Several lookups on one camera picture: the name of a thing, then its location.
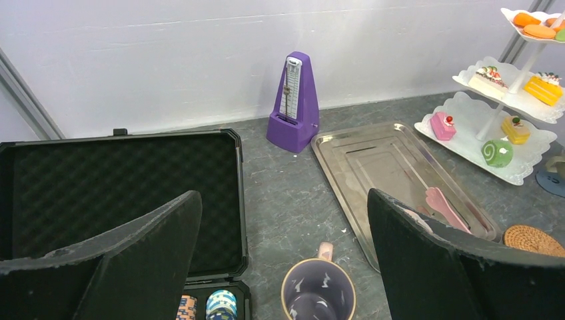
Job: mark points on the white three-tier cake stand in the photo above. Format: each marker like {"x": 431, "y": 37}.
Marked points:
{"x": 479, "y": 120}

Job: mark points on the yellow cake slice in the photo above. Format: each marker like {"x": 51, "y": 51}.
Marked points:
{"x": 545, "y": 87}

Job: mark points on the pink mug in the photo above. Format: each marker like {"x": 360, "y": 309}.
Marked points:
{"x": 318, "y": 288}

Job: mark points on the small orange macaron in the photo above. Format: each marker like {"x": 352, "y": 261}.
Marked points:
{"x": 551, "y": 23}

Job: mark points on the orange fish cake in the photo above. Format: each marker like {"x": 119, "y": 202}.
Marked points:
{"x": 523, "y": 19}

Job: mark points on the pink steel tongs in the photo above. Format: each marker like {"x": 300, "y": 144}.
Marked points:
{"x": 446, "y": 207}

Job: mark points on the steel serving tray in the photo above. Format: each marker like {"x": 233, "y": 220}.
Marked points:
{"x": 390, "y": 156}

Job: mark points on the small grey-green mug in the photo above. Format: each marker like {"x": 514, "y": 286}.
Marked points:
{"x": 555, "y": 164}

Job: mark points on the black poker chip case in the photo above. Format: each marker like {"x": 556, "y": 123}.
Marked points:
{"x": 58, "y": 193}

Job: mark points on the green swirl roll cake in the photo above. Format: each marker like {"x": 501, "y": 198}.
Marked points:
{"x": 497, "y": 152}

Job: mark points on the blue smiley coaster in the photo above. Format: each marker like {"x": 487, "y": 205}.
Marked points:
{"x": 550, "y": 182}

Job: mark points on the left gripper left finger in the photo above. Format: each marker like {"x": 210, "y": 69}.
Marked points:
{"x": 134, "y": 271}

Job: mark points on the green macaron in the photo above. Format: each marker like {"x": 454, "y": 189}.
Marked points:
{"x": 560, "y": 35}

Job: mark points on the layered strawberry cake slice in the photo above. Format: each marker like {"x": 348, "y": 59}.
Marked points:
{"x": 488, "y": 81}

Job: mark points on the pink cake piece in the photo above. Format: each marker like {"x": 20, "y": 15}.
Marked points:
{"x": 443, "y": 126}

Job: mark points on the orange sandwich cookie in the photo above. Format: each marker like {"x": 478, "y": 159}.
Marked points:
{"x": 539, "y": 31}

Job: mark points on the yellow rectangular cake bar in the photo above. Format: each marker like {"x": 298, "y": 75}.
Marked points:
{"x": 515, "y": 130}

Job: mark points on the purple metronome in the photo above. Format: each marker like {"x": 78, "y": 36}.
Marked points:
{"x": 295, "y": 118}

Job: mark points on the woven brown coaster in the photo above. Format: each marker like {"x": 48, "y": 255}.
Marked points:
{"x": 531, "y": 239}

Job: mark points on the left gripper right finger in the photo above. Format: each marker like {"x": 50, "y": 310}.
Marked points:
{"x": 434, "y": 271}

